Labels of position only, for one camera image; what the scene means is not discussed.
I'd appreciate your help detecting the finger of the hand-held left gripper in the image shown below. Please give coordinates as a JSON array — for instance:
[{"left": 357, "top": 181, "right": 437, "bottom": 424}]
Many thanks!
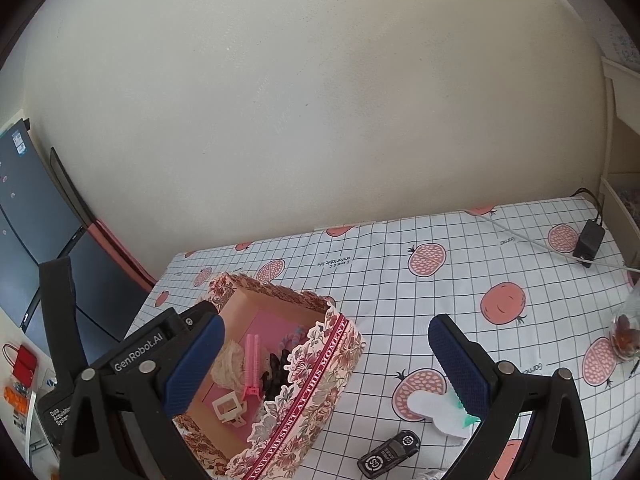
[{"left": 179, "top": 300, "right": 218, "bottom": 335}]

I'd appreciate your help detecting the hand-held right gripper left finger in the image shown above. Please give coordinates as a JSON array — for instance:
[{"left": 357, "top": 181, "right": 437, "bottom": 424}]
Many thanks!
[{"left": 59, "top": 312, "right": 227, "bottom": 480}]

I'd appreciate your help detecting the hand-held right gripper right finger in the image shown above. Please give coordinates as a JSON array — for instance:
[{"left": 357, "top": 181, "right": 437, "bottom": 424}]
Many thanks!
[{"left": 427, "top": 313, "right": 592, "bottom": 480}]

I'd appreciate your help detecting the white eared plastic gadget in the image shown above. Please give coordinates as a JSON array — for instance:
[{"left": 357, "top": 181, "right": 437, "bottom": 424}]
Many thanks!
[{"left": 407, "top": 389, "right": 473, "bottom": 436}]

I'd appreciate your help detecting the white square clip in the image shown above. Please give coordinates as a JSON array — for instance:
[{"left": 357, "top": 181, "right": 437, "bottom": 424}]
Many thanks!
[{"left": 211, "top": 391, "right": 247, "bottom": 423}]

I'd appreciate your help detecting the pink hair roller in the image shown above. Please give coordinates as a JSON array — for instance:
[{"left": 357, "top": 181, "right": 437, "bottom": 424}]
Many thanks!
[{"left": 241, "top": 333, "right": 265, "bottom": 403}]

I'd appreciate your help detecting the black gold candy wrapper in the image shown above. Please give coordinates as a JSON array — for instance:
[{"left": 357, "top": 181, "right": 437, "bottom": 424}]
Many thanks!
[{"left": 260, "top": 350, "right": 293, "bottom": 401}]

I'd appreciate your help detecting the black toy car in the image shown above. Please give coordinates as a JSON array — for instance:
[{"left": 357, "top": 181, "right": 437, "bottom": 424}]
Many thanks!
[{"left": 357, "top": 430, "right": 420, "bottom": 479}]

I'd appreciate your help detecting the floral paper box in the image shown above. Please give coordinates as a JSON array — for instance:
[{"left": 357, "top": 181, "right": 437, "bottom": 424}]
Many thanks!
[{"left": 172, "top": 272, "right": 366, "bottom": 478}]

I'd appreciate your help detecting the checked cloth covered desktop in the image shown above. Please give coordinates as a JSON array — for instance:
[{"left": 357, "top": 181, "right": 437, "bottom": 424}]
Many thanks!
[{"left": 122, "top": 195, "right": 640, "bottom": 480}]

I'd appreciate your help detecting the cream lace scrunchie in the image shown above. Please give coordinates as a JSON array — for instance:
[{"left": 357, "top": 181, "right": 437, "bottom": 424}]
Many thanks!
[{"left": 210, "top": 340, "right": 251, "bottom": 386}]

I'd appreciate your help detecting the pink board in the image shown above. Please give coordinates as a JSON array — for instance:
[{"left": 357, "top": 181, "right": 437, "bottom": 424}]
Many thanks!
[{"left": 92, "top": 219, "right": 157, "bottom": 291}]

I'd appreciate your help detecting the red tag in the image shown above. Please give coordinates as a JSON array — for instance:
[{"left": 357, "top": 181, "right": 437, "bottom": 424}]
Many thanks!
[{"left": 2, "top": 342, "right": 38, "bottom": 383}]

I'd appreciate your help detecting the glass jar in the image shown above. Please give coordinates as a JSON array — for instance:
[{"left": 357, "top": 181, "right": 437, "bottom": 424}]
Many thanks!
[{"left": 607, "top": 290, "right": 640, "bottom": 363}]

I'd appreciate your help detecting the black power adapter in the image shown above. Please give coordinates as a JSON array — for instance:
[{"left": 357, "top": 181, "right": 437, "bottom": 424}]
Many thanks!
[{"left": 572, "top": 220, "right": 605, "bottom": 268}]

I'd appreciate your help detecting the dark blue cabinet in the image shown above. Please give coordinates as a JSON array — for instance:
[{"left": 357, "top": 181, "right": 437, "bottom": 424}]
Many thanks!
[{"left": 0, "top": 117, "right": 151, "bottom": 356}]

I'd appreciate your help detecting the white shelf unit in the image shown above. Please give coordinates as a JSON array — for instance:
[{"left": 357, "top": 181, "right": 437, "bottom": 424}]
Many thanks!
[{"left": 597, "top": 55, "right": 640, "bottom": 261}]

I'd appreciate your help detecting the white cable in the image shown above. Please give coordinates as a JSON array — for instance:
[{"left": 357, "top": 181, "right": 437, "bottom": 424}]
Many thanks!
[{"left": 462, "top": 208, "right": 640, "bottom": 273}]

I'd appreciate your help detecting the black cable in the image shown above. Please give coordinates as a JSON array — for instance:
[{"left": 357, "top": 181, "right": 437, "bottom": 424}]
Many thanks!
[{"left": 570, "top": 187, "right": 606, "bottom": 223}]

